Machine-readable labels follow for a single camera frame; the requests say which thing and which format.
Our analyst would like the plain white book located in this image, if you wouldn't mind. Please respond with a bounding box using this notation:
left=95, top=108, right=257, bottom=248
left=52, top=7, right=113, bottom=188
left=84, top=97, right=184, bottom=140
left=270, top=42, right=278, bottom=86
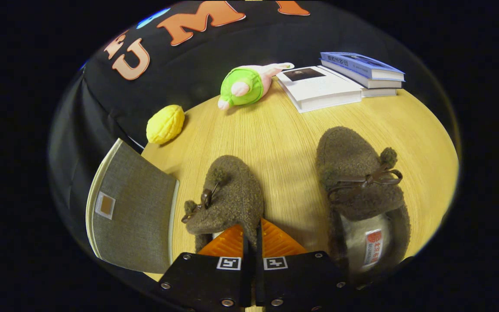
left=319, top=65, right=398, bottom=98

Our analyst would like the navy edged book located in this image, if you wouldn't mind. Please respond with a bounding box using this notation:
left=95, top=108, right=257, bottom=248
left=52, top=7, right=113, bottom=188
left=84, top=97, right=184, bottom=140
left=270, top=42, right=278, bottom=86
left=321, top=61, right=404, bottom=89

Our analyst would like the black backdrop cloth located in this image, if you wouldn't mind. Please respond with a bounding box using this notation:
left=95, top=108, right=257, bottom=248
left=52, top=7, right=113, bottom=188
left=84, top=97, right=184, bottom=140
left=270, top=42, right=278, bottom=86
left=48, top=0, right=460, bottom=269

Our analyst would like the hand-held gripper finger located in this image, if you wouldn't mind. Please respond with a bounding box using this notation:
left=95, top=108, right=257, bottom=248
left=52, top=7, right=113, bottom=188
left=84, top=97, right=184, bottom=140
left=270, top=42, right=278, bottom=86
left=159, top=224, right=253, bottom=310
left=255, top=218, right=355, bottom=311

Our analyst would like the white book with dark photo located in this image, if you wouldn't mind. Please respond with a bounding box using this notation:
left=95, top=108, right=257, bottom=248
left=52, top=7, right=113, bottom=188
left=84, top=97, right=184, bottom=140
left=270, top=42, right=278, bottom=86
left=275, top=66, right=364, bottom=114

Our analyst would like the yellow ridged toy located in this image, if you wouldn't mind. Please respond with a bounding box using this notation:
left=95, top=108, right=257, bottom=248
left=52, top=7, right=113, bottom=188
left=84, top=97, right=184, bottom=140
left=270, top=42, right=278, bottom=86
left=146, top=104, right=185, bottom=145

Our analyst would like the green and pink plush toy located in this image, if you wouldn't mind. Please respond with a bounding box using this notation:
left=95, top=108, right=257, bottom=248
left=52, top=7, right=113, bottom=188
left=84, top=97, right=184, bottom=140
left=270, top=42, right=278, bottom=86
left=217, top=63, right=295, bottom=110

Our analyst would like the brown fuzzy shoe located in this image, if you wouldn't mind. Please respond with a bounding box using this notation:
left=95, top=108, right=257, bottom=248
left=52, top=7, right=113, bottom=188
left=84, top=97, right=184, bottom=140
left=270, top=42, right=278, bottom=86
left=316, top=126, right=411, bottom=284
left=182, top=155, right=264, bottom=254

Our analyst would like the grey fabric storage box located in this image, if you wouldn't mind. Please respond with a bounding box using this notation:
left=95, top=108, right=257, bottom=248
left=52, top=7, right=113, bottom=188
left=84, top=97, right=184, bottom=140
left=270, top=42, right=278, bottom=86
left=86, top=139, right=180, bottom=274

